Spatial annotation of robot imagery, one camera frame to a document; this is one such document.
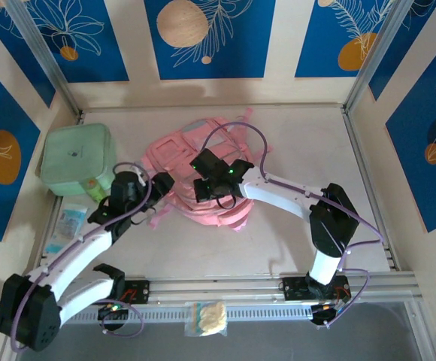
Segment aluminium corner post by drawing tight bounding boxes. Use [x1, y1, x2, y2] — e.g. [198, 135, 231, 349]
[5, 0, 83, 116]
[344, 0, 417, 114]

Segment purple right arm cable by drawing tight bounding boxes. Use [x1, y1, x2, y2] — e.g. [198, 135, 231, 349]
[202, 121, 385, 331]

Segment black controller board orange wires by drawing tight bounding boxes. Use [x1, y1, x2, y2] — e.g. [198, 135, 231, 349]
[310, 302, 351, 329]

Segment black controller board green light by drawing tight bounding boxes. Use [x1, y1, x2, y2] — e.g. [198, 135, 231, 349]
[97, 303, 129, 332]

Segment mint green lunch bag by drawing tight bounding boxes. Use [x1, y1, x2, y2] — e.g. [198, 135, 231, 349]
[35, 123, 117, 196]

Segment aluminium side rail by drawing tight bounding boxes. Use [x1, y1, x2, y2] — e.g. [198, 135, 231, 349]
[341, 105, 402, 272]
[33, 108, 86, 272]

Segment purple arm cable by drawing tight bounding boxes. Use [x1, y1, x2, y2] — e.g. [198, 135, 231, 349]
[202, 121, 385, 331]
[11, 161, 155, 353]

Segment pink backpack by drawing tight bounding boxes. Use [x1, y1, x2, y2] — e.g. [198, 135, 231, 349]
[138, 107, 275, 231]

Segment blue white tissue packet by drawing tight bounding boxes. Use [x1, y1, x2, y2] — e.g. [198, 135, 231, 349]
[45, 202, 90, 255]

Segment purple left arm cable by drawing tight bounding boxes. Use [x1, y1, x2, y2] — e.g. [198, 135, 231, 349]
[11, 161, 155, 353]

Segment bright green bottle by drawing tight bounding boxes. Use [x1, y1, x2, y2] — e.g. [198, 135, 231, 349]
[84, 178, 107, 203]

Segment grey slotted cable duct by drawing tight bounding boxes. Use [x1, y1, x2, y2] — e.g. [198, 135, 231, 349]
[67, 303, 313, 324]

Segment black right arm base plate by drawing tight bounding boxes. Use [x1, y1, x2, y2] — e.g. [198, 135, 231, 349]
[282, 276, 350, 302]

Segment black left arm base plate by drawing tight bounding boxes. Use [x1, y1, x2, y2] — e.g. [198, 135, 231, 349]
[118, 280, 151, 305]

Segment aluminium front rail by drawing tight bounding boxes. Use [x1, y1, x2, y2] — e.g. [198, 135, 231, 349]
[13, 271, 419, 305]

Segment clear bag white contents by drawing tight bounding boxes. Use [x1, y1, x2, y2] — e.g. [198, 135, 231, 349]
[183, 300, 229, 338]

